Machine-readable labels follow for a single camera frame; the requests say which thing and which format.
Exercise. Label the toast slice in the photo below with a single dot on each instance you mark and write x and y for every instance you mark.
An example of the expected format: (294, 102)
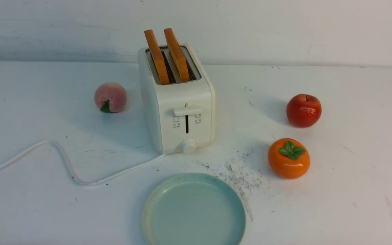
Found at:
(157, 57)
(177, 55)

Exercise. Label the white two-slot toaster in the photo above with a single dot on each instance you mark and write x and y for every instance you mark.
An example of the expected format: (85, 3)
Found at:
(181, 116)

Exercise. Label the light green plate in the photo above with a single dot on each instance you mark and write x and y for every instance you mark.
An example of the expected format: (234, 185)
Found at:
(193, 209)

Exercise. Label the pink peach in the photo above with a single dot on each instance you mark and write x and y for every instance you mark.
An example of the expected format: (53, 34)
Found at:
(110, 97)

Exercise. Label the orange persimmon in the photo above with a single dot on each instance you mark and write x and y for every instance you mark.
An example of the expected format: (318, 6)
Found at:
(288, 158)

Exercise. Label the red apple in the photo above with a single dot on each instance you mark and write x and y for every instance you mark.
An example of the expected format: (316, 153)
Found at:
(303, 110)

